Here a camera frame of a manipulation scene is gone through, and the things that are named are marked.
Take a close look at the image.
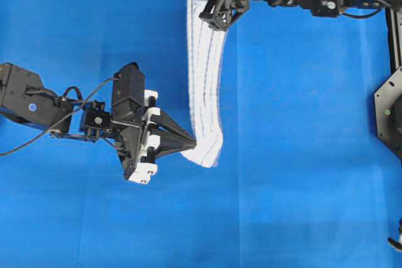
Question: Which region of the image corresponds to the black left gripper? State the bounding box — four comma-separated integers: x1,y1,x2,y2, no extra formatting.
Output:
111,62,197,185

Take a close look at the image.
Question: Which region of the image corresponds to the blue striped white towel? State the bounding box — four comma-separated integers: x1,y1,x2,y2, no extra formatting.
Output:
182,0,227,168

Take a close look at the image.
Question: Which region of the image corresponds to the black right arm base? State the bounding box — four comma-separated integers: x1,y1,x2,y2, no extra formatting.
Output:
374,9,401,158

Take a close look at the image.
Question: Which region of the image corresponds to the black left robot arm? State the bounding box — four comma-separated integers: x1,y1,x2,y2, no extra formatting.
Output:
1,62,197,185

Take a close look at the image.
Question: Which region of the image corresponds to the blue table cloth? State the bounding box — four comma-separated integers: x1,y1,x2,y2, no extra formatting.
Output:
1,0,401,267

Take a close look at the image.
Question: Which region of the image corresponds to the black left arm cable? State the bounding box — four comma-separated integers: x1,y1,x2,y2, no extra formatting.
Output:
0,76,119,157

